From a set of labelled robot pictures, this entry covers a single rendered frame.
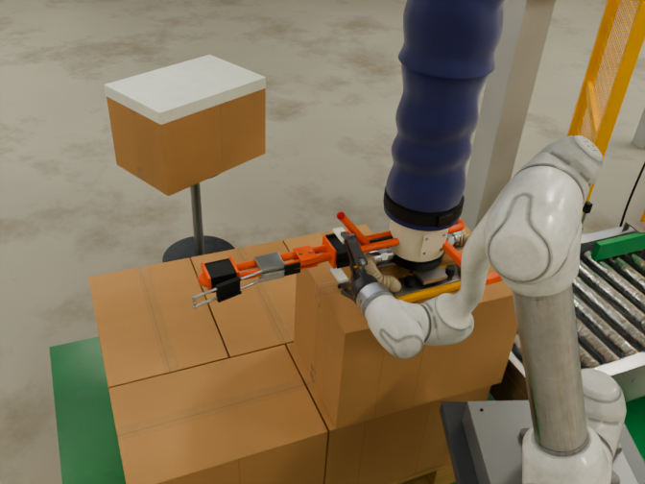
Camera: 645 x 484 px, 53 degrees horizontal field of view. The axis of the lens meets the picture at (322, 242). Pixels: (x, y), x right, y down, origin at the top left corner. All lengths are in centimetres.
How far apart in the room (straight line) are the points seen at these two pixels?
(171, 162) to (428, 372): 147
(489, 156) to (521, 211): 228
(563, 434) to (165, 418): 121
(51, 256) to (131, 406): 176
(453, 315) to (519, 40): 175
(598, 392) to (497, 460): 32
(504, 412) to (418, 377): 34
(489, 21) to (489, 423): 98
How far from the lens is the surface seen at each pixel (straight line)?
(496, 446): 172
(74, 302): 341
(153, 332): 236
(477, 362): 212
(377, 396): 200
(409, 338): 151
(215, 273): 168
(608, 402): 153
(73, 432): 283
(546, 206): 105
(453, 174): 173
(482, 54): 160
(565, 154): 118
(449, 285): 192
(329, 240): 181
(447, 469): 256
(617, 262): 303
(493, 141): 327
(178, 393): 215
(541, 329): 118
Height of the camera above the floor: 214
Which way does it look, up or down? 35 degrees down
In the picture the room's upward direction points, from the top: 4 degrees clockwise
